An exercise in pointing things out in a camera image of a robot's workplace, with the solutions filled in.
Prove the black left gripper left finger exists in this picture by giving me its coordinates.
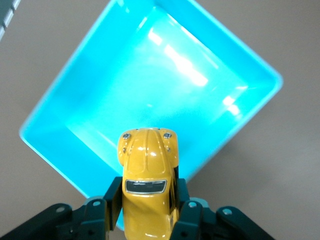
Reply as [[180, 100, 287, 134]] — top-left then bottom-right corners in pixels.
[[82, 176, 125, 240]]

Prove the teal plastic bin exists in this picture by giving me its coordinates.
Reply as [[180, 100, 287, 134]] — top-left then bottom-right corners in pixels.
[[18, 0, 285, 232]]

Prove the yellow beetle toy car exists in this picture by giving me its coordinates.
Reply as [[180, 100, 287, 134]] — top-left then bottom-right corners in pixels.
[[117, 126, 181, 240]]

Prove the aluminium frame profile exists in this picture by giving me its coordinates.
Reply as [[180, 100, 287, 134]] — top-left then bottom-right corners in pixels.
[[0, 0, 21, 41]]

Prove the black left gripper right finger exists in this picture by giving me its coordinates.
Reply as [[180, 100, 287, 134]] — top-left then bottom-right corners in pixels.
[[169, 177, 204, 240]]

